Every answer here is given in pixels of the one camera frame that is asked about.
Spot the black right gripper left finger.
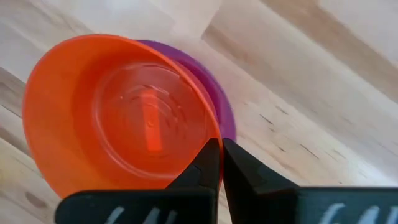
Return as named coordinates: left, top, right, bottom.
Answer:
left=55, top=138, right=221, bottom=224

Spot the purple plastic bowl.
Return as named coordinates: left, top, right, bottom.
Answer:
left=136, top=39, right=237, bottom=142

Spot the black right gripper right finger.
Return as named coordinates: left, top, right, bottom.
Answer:
left=222, top=138, right=398, bottom=224

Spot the orange plastic bowl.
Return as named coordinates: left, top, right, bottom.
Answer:
left=22, top=33, right=224, bottom=200

